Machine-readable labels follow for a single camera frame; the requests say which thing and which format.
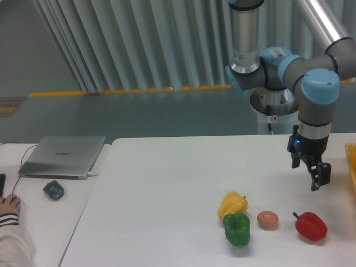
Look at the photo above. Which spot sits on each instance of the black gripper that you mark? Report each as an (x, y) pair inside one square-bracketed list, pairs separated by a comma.
[(310, 152)]

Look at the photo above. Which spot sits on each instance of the yellow plastic basket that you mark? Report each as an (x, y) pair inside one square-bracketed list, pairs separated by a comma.
[(350, 151)]

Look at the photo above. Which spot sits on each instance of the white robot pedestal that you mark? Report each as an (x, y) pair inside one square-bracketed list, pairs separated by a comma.
[(276, 111)]

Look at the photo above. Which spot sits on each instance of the striped sleeve forearm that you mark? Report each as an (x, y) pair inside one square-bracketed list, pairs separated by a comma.
[(17, 248)]

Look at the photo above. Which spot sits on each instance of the brown egg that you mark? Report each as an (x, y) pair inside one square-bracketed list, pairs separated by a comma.
[(267, 219)]

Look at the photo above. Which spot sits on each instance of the red bell pepper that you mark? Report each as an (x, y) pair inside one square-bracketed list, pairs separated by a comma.
[(310, 226)]

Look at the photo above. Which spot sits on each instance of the silver closed laptop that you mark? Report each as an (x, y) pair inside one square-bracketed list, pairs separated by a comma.
[(63, 157)]

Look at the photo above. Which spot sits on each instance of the white pleated curtain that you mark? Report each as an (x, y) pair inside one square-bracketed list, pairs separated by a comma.
[(143, 46)]

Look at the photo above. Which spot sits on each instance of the green bell pepper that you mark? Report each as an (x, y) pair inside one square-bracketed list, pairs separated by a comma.
[(237, 229)]

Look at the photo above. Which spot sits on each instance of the yellow bell pepper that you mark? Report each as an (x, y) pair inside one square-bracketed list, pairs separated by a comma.
[(232, 203)]

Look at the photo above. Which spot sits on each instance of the black phone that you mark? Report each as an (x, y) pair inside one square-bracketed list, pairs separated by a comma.
[(2, 183)]

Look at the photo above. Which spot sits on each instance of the person's hand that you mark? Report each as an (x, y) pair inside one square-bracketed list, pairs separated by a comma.
[(10, 205)]

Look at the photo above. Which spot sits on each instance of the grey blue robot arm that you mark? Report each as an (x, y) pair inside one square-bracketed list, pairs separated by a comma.
[(285, 83)]

